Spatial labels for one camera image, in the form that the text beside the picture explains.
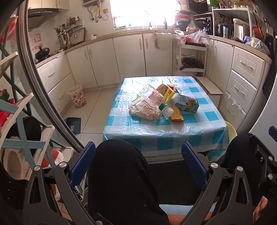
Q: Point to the plastic bag of crumpled paper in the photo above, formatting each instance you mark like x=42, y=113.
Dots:
x=142, y=110

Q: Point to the white corner rack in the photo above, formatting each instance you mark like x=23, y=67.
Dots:
x=190, y=46

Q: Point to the fluffy white slipper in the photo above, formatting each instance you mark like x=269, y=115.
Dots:
x=13, y=162

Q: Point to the red saucepan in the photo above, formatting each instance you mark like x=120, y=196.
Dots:
x=258, y=32

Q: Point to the white and red plastic bag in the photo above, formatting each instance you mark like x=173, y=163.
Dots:
x=180, y=39

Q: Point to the orange drink carton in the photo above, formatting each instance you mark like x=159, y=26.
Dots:
x=166, y=92

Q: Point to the clear plastic bottle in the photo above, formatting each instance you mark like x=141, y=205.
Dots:
x=151, y=95

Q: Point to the large orange peel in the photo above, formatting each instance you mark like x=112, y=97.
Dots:
x=176, y=114

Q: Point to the black frying pan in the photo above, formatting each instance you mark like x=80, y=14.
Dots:
x=192, y=63

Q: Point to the stack of pots and dishes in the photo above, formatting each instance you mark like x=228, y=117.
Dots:
x=181, y=17

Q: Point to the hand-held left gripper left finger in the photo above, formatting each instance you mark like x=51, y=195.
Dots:
x=83, y=164

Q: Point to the blue box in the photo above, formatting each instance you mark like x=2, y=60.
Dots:
x=247, y=40

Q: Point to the black toaster oven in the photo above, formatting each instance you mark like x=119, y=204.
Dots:
x=205, y=22

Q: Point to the black wok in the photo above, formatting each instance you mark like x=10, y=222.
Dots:
x=42, y=54

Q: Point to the green juice carton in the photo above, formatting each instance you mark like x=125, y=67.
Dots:
x=188, y=103

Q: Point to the pink wall stickers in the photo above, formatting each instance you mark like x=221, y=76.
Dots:
x=35, y=40

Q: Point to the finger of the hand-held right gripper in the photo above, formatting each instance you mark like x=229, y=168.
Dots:
x=273, y=131
x=266, y=160

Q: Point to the white thermo pot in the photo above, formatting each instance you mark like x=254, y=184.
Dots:
x=239, y=28

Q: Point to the plastic bag of food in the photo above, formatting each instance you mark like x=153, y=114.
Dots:
x=191, y=27

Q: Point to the blue dustpan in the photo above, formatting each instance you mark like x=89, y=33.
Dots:
x=74, y=125

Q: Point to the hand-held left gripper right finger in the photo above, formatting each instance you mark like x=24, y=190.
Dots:
x=194, y=166

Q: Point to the blue checked tablecloth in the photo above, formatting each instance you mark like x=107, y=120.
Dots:
x=194, y=129

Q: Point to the white hanging door bin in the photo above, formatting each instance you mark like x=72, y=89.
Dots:
x=162, y=42

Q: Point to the grey sliding door frame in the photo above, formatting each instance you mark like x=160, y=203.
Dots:
x=63, y=129

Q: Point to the person's right hand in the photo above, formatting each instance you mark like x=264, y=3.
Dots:
x=261, y=207

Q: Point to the black faucet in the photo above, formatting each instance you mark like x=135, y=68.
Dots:
x=165, y=22

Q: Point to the floral waste basket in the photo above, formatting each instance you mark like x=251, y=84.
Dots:
x=76, y=98

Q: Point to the yellow plastic bin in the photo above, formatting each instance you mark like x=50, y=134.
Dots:
x=231, y=131

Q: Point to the white wall cabinets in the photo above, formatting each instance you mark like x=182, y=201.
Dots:
x=49, y=3

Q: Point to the blue wooden rack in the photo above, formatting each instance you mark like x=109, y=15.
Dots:
x=17, y=143

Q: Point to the person's right leg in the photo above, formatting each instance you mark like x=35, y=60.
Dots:
x=238, y=151

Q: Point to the clear plastic in drawer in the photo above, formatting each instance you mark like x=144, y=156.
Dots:
x=235, y=101

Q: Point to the chrome faucet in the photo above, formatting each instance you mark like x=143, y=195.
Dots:
x=150, y=21

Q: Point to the silver foil bag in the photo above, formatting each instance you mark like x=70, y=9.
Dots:
x=259, y=44

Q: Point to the range hood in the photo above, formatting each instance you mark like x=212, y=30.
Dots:
x=43, y=14

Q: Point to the white wooden stool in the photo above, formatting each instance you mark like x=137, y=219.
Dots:
x=208, y=86

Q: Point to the kitchen window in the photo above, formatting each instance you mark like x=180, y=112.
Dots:
x=142, y=13

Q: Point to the white shelf unit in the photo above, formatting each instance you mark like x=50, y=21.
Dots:
x=229, y=10

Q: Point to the white kitchen base cabinets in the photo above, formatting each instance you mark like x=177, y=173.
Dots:
x=127, y=60

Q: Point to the clear plastic bag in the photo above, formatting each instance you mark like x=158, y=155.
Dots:
x=194, y=36

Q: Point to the small white container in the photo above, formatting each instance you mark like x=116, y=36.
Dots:
x=93, y=37

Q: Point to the white drawer unit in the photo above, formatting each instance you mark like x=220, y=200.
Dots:
x=244, y=86

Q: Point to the black jar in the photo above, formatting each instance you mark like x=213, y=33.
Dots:
x=223, y=30

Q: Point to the grey hanging board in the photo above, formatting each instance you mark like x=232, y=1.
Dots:
x=77, y=36

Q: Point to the wall utensil rack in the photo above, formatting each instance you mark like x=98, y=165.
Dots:
x=65, y=32

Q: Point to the black microwave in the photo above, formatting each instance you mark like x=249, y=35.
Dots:
x=199, y=6

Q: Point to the grey water heater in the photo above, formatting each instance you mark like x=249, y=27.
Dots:
x=90, y=2

